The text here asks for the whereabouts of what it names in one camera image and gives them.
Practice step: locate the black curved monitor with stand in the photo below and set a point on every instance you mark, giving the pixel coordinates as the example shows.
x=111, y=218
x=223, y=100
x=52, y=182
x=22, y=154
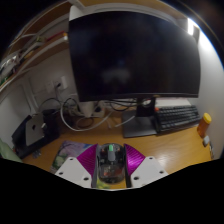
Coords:
x=133, y=56

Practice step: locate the small grey earbud case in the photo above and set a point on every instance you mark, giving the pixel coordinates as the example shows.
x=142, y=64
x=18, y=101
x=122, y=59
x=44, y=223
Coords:
x=206, y=140

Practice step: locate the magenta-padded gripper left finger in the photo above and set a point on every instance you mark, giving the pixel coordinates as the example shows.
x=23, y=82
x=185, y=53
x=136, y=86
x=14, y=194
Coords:
x=85, y=160

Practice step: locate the dark pen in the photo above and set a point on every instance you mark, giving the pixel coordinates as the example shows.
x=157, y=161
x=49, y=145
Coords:
x=212, y=150

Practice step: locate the bright wall lamp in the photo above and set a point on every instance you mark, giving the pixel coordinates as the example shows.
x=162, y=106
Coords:
x=190, y=26

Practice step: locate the transparent computer mouse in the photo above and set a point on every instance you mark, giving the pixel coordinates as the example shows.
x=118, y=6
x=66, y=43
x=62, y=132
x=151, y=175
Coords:
x=111, y=163

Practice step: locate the floral print mouse pad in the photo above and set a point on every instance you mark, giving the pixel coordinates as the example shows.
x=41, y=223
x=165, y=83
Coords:
x=68, y=150

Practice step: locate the dark grey keyboard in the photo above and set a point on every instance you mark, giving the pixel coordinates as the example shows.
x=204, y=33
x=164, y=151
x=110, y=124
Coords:
x=176, y=117

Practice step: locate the orange jar with yellow lid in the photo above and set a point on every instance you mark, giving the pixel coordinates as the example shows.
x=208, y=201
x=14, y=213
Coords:
x=204, y=126

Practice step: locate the black desktop dock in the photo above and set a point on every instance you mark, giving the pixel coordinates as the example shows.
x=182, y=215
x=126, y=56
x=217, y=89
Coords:
x=53, y=128

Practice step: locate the white wall socket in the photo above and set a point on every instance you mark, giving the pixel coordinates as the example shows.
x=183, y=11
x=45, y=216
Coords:
x=56, y=84

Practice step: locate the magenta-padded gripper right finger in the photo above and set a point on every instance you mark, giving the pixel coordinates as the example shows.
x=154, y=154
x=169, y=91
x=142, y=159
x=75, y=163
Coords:
x=135, y=160

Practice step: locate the pale green appliance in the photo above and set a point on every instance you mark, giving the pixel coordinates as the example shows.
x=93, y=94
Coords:
x=8, y=153

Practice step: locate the white power strip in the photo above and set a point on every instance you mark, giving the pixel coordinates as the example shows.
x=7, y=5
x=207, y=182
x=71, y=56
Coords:
x=88, y=109

